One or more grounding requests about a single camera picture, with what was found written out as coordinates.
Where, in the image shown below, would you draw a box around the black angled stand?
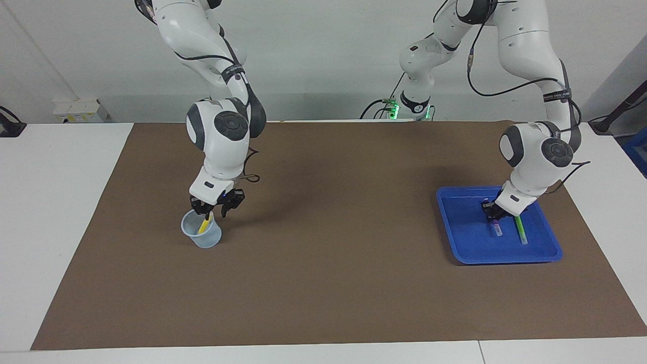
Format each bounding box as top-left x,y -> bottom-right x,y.
589,81 -> 647,135

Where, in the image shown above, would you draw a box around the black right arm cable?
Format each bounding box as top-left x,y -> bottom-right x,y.
174,30 -> 261,184

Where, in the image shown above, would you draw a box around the blue crate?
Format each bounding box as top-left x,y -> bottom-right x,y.
622,127 -> 647,178

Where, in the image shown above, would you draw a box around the brown table mat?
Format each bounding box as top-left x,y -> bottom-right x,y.
30,120 -> 647,351

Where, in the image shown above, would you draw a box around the clear plastic cup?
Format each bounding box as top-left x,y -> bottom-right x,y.
181,210 -> 222,249

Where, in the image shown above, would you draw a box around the black stand base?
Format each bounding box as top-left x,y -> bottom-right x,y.
0,105 -> 27,138

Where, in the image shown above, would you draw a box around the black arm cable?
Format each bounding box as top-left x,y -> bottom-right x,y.
432,0 -> 592,195
174,30 -> 261,184

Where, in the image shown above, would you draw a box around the purple pen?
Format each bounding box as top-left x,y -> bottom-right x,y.
483,199 -> 504,237

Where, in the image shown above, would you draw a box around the blue plastic tray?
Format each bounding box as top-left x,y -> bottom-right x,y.
436,186 -> 563,265

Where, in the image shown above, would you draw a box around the black left base cables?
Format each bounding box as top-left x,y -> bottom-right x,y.
360,75 -> 409,120

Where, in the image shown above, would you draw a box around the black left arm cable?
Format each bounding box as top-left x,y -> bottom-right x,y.
432,0 -> 592,195

